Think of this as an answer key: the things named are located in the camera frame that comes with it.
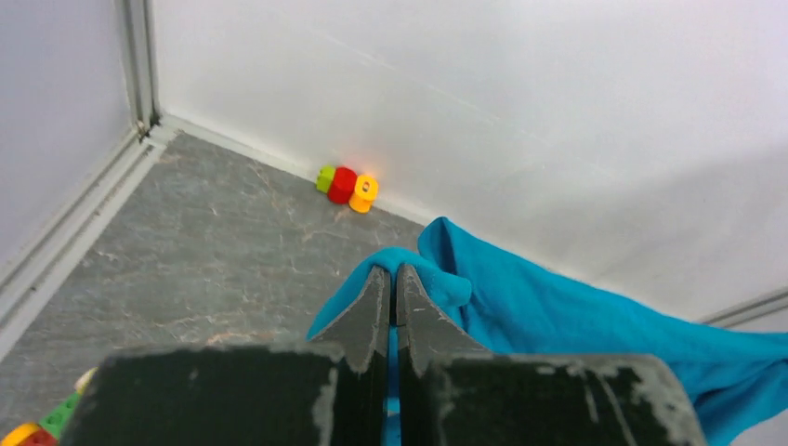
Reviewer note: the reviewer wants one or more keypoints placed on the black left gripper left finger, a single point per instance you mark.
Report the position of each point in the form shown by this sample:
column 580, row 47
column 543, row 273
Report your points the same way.
column 330, row 390

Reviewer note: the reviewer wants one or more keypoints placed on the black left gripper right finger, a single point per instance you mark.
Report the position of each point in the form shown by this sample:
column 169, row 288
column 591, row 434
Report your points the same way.
column 455, row 391

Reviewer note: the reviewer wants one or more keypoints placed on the teal blue cloth garment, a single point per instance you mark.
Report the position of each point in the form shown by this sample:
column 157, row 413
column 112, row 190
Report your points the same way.
column 735, row 380

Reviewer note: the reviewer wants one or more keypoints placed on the green red orange toy stack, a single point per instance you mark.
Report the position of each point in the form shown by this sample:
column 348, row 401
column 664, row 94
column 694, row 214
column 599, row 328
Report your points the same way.
column 342, row 185

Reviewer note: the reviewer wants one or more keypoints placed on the colourful toy block train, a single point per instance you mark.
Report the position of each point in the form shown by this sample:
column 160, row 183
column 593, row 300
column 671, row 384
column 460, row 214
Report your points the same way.
column 47, row 431

